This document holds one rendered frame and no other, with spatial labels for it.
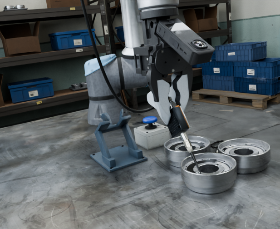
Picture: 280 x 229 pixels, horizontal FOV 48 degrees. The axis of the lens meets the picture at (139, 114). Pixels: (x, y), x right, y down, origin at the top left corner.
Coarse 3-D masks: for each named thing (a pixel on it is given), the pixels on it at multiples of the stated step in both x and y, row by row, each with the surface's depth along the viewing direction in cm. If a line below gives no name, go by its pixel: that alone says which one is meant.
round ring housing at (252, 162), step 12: (228, 144) 71; (240, 144) 71; (252, 144) 70; (264, 144) 67; (240, 156) 62; (252, 156) 61; (264, 156) 62; (240, 168) 63; (252, 168) 63; (264, 168) 64
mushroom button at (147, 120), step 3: (147, 117) 85; (150, 117) 84; (153, 117) 84; (156, 117) 85; (144, 120) 84; (147, 120) 83; (150, 120) 83; (153, 120) 83; (156, 120) 84; (147, 123) 83; (150, 123) 85; (150, 126) 85
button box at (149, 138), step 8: (136, 128) 86; (144, 128) 86; (152, 128) 84; (160, 128) 84; (136, 136) 87; (144, 136) 82; (152, 136) 82; (160, 136) 83; (168, 136) 84; (144, 144) 83; (152, 144) 82; (160, 144) 84
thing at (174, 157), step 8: (192, 136) 76; (200, 136) 75; (168, 144) 75; (192, 144) 74; (208, 144) 70; (168, 152) 70; (176, 152) 68; (184, 152) 67; (200, 152) 68; (168, 160) 72; (176, 160) 69
